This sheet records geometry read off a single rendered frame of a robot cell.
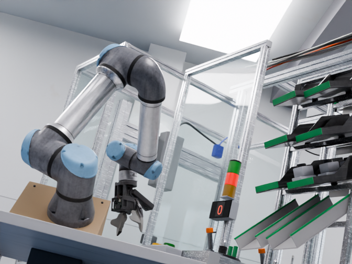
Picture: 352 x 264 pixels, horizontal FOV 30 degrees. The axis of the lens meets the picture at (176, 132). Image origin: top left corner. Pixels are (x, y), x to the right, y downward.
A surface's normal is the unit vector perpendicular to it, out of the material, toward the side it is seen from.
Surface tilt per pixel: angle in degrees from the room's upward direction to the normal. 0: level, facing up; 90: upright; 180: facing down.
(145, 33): 180
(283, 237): 90
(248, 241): 90
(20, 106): 90
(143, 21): 180
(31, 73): 90
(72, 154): 48
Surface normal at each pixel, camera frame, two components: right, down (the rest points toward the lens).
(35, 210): 0.21, -0.88
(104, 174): 0.57, -0.14
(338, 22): -0.23, 0.92
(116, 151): -0.31, -0.29
